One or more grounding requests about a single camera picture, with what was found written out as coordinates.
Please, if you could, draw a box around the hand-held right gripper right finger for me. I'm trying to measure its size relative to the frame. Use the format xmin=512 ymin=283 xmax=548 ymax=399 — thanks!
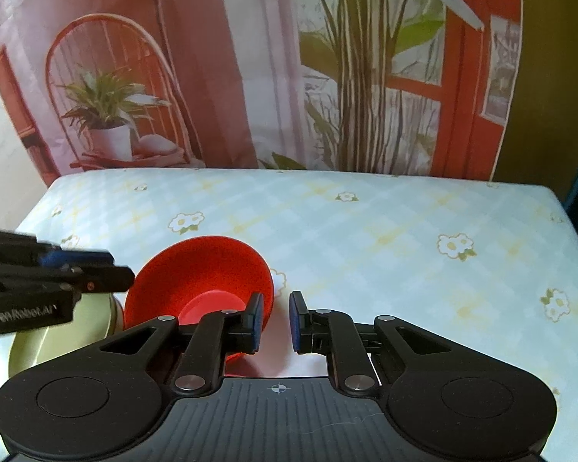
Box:
xmin=289 ymin=291 xmax=468 ymax=395

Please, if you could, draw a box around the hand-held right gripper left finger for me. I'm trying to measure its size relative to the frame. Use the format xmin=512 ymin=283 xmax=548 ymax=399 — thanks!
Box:
xmin=99 ymin=292 xmax=265 ymax=396

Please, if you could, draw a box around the red bowl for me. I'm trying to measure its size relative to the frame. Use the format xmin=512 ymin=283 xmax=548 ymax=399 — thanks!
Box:
xmin=124 ymin=235 xmax=274 ymax=377

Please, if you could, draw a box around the floral checked tablecloth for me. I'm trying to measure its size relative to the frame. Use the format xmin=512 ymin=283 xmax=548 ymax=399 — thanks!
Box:
xmin=0 ymin=168 xmax=578 ymax=462

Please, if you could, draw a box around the pale yellow plate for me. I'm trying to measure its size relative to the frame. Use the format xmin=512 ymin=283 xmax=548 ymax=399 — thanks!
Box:
xmin=8 ymin=293 xmax=121 ymax=380

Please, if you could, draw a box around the printed backdrop cloth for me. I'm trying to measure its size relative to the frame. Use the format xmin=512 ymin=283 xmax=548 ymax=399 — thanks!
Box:
xmin=0 ymin=0 xmax=524 ymax=184

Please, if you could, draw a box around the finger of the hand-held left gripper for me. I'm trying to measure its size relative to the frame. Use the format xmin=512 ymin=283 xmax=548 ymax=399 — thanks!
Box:
xmin=53 ymin=264 xmax=136 ymax=295
xmin=0 ymin=229 xmax=116 ymax=270

